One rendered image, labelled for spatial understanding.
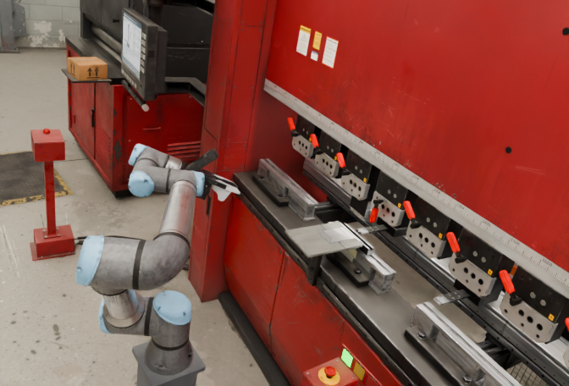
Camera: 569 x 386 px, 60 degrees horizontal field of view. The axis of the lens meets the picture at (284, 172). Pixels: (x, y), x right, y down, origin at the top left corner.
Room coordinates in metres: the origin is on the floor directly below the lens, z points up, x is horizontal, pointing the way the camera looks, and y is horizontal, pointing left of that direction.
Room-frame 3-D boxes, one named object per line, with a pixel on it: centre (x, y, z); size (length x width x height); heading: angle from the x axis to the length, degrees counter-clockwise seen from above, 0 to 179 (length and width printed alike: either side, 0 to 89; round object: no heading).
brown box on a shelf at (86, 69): (3.30, 1.47, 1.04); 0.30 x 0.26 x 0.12; 39
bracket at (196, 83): (2.72, 0.63, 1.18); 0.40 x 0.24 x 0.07; 34
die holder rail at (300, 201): (2.25, -0.02, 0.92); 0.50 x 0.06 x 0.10; 34
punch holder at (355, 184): (1.81, -0.31, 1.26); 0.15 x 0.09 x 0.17; 34
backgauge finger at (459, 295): (1.49, -0.71, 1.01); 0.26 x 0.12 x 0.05; 124
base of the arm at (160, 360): (1.18, 0.26, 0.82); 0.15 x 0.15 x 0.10
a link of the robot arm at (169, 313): (1.18, 0.27, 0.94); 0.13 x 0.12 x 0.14; 98
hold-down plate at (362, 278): (1.73, -0.30, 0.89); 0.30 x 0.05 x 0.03; 34
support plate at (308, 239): (1.71, -0.20, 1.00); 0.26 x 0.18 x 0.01; 124
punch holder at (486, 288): (1.31, -0.64, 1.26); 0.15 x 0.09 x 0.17; 34
